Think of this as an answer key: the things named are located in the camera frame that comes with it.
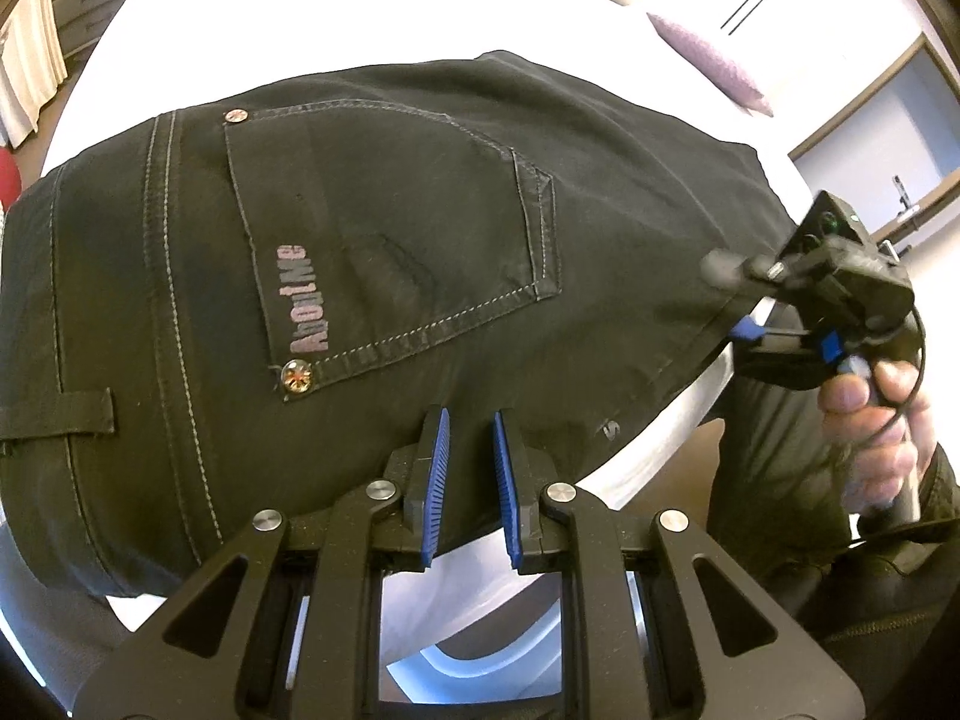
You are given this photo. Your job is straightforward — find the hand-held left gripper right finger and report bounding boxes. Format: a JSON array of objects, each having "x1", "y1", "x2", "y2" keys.
[{"x1": 490, "y1": 409, "x2": 865, "y2": 720}]

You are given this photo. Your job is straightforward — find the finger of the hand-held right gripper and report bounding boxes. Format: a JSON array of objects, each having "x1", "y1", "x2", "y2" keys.
[
  {"x1": 732, "y1": 317, "x2": 824, "y2": 344},
  {"x1": 732, "y1": 343, "x2": 835, "y2": 392}
]

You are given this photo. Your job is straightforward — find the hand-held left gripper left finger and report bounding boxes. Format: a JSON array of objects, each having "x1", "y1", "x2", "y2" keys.
[{"x1": 73, "y1": 406, "x2": 453, "y2": 720}]

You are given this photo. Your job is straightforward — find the black jeans pants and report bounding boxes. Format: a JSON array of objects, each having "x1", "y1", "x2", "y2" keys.
[{"x1": 0, "y1": 49, "x2": 797, "y2": 599}]

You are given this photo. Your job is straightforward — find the person's right hand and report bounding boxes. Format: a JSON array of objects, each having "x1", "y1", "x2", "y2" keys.
[{"x1": 817, "y1": 358, "x2": 940, "y2": 515}]

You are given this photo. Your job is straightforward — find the person's dark clothing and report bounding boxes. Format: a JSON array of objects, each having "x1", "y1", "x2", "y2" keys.
[{"x1": 705, "y1": 379, "x2": 960, "y2": 720}]

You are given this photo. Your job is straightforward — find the purple pillow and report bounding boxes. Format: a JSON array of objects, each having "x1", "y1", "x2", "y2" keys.
[{"x1": 646, "y1": 11, "x2": 775, "y2": 119}]

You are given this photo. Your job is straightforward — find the white bed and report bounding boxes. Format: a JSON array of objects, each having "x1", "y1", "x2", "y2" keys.
[{"x1": 37, "y1": 0, "x2": 812, "y2": 691}]

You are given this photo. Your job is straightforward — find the red round object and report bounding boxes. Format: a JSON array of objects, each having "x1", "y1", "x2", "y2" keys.
[{"x1": 0, "y1": 148, "x2": 25, "y2": 205}]

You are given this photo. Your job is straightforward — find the cream curtain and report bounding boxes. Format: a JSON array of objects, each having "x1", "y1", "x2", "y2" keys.
[{"x1": 0, "y1": 0, "x2": 72, "y2": 151}]

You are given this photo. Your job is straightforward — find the grey dresser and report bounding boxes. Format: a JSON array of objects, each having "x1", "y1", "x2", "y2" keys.
[{"x1": 51, "y1": 0, "x2": 134, "y2": 59}]

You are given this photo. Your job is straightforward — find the metal door handle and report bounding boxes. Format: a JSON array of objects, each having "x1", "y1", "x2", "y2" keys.
[{"x1": 889, "y1": 174, "x2": 922, "y2": 220}]

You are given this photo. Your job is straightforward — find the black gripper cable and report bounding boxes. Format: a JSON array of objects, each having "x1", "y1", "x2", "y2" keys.
[{"x1": 844, "y1": 304, "x2": 929, "y2": 548}]

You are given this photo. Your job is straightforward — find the grey door with wooden frame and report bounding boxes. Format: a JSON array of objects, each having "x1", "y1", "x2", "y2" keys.
[{"x1": 787, "y1": 36, "x2": 960, "y2": 260}]

